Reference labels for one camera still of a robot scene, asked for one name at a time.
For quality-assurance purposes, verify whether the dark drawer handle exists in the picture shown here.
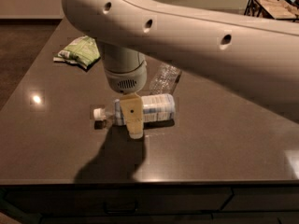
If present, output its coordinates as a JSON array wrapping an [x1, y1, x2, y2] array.
[[103, 201, 138, 215]]

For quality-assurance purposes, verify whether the dark cabinet drawer front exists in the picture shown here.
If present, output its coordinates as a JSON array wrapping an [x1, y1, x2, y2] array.
[[6, 187, 232, 217]]

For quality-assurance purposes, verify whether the clear empty plastic bottle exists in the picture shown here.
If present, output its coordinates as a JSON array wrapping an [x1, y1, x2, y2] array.
[[149, 63, 182, 94]]

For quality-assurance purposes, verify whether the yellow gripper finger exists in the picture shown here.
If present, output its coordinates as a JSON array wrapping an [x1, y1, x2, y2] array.
[[126, 121, 143, 139]]

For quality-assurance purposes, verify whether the green chip bag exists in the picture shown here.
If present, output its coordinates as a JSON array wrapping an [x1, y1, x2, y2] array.
[[53, 35, 100, 70]]

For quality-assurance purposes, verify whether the blue label water bottle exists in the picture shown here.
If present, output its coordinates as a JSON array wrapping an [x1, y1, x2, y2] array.
[[93, 93, 177, 127]]

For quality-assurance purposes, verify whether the black wire basket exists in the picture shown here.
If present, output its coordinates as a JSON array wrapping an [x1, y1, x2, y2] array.
[[244, 0, 299, 21]]

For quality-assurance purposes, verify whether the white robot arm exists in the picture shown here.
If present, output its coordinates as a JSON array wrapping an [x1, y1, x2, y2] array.
[[62, 0, 299, 139]]

